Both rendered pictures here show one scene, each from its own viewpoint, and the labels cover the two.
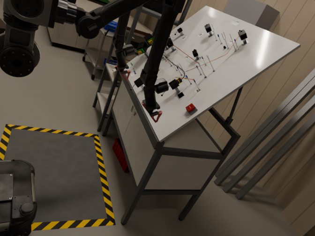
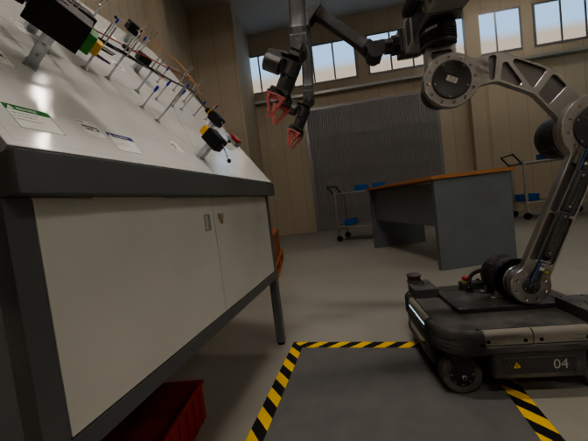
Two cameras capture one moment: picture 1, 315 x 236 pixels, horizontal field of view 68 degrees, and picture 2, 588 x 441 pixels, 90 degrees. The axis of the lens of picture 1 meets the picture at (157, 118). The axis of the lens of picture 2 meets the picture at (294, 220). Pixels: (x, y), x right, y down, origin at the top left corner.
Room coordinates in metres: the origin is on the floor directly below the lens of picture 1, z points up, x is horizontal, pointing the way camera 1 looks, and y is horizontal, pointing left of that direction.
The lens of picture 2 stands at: (2.28, 1.11, 0.74)
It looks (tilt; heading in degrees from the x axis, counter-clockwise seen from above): 3 degrees down; 226
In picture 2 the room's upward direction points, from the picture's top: 7 degrees counter-clockwise
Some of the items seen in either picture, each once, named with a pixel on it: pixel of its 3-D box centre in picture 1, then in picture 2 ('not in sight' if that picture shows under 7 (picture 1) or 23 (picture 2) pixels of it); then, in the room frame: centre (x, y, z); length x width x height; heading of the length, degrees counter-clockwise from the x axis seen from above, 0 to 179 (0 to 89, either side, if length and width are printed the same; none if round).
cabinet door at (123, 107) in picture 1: (123, 106); (163, 276); (2.02, 0.35, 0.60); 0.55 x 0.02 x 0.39; 31
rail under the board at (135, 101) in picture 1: (136, 99); (213, 185); (1.77, 0.22, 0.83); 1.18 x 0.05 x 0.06; 31
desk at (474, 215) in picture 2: not in sight; (427, 216); (-1.15, -0.21, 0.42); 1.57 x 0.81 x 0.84; 52
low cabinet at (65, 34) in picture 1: (99, 28); not in sight; (5.46, 2.10, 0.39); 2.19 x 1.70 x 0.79; 128
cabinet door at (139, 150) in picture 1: (137, 142); (248, 242); (1.55, 0.06, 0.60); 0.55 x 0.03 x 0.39; 31
